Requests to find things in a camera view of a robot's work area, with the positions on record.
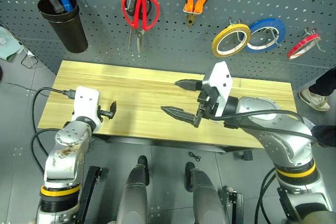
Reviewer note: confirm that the blue tape roll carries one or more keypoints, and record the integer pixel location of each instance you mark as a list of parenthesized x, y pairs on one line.
[(278, 26)]

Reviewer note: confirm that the dark shoe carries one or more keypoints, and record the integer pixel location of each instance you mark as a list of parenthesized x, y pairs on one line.
[(325, 136)]

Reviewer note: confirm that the red tape roll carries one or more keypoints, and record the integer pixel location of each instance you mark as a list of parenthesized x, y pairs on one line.
[(302, 47)]

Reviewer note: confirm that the wooden table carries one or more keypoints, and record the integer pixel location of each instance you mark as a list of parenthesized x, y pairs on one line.
[(136, 90)]

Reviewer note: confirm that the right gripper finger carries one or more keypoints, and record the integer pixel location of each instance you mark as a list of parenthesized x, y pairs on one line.
[(181, 115), (190, 85)]

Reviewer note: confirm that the black cup holder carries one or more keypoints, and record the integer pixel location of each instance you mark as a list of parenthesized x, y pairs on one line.
[(68, 30)]

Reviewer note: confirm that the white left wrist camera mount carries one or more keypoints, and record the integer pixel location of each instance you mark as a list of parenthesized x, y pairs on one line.
[(85, 103)]

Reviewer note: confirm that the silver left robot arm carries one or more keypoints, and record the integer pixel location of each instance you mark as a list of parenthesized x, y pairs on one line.
[(65, 153)]

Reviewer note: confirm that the yellow tape roll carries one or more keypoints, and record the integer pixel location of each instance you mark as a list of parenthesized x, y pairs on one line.
[(220, 36)]

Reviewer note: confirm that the black table caster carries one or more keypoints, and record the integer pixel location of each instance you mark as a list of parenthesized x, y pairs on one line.
[(245, 155)]

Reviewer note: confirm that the black metal stand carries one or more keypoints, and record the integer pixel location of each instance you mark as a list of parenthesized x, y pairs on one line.
[(235, 205), (90, 187)]

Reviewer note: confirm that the dark rounded grey shape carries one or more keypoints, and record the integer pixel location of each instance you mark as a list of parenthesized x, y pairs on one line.
[(207, 195), (134, 192)]

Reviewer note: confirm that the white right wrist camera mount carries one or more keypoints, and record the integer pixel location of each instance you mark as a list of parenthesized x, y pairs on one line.
[(221, 77)]

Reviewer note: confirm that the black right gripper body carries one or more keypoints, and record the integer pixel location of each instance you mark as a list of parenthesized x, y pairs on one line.
[(210, 103)]

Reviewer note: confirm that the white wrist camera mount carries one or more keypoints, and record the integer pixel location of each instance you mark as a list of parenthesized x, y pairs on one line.
[(85, 103), (221, 77)]

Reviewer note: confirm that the orange black pliers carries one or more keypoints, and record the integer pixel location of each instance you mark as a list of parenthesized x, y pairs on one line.
[(200, 1)]

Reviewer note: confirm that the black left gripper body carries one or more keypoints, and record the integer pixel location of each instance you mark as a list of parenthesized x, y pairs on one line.
[(102, 113)]

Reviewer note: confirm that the dark trouser leg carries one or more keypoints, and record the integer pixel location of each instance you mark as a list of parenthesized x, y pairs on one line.
[(324, 82)]

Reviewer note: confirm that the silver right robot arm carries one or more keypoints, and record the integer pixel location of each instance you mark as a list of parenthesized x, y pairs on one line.
[(286, 134)]

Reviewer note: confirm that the grey perforated pegboard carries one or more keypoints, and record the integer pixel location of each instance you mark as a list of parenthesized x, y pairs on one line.
[(178, 43)]

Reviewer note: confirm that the green white clutter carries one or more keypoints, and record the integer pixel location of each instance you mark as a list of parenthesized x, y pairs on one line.
[(9, 45)]

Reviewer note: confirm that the white sneaker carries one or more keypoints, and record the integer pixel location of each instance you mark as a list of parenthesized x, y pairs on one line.
[(313, 100)]

